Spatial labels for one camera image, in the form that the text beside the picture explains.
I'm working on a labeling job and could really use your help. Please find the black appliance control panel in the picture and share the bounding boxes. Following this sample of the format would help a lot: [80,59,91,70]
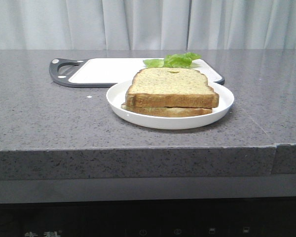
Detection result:
[0,197,296,237]

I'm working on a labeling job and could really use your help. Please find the white cutting board black rim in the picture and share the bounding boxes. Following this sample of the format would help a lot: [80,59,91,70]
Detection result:
[48,57,225,88]

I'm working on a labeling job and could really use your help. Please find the bread slice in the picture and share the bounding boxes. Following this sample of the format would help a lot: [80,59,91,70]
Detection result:
[121,103,212,118]
[125,68,219,109]

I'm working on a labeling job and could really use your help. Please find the white round plate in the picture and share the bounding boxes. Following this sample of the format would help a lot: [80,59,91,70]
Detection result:
[106,80,234,130]

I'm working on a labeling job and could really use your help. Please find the white curtain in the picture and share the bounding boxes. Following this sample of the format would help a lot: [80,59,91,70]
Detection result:
[0,0,296,50]

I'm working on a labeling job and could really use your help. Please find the green lettuce leaf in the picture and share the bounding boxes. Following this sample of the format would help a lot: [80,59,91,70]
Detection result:
[143,52,201,68]

